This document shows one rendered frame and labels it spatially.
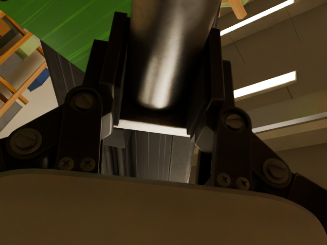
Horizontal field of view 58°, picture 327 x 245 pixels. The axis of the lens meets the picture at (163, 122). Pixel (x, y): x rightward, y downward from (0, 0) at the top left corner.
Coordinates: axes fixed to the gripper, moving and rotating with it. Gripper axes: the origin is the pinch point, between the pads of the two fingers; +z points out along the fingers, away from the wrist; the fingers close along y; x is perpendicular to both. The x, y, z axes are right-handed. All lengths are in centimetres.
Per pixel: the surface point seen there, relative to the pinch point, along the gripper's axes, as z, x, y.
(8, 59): 367, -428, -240
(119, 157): 6.2, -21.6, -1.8
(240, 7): 228, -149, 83
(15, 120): 292, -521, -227
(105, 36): 10.3, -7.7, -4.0
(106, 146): 7.0, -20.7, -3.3
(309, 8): 582, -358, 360
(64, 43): 10.3, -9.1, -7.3
